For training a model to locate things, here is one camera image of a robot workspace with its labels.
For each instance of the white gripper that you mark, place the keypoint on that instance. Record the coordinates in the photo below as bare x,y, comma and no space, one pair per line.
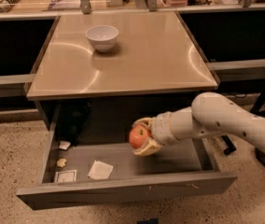
161,129

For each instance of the red apple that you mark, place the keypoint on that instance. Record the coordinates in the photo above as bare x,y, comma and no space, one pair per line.
138,135

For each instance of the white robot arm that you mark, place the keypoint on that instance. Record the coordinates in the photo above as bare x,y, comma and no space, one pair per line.
210,113

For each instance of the grey cabinet with counter top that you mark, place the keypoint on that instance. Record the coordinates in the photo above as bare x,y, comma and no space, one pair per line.
153,62

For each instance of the grey open drawer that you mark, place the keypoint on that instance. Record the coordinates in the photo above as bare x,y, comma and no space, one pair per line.
101,134

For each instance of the white folded paper sheet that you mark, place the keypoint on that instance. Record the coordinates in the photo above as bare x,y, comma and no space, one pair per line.
100,170

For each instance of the black table leg with caster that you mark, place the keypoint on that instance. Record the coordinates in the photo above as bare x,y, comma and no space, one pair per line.
230,146

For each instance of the small white paper scrap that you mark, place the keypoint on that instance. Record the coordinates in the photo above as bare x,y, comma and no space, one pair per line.
64,145

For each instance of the framed square card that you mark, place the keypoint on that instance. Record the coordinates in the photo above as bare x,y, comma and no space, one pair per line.
66,176

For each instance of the small tan scrap piece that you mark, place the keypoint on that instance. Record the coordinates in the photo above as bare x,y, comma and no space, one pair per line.
61,162

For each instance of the white ceramic bowl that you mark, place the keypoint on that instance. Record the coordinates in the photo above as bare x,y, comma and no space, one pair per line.
102,37

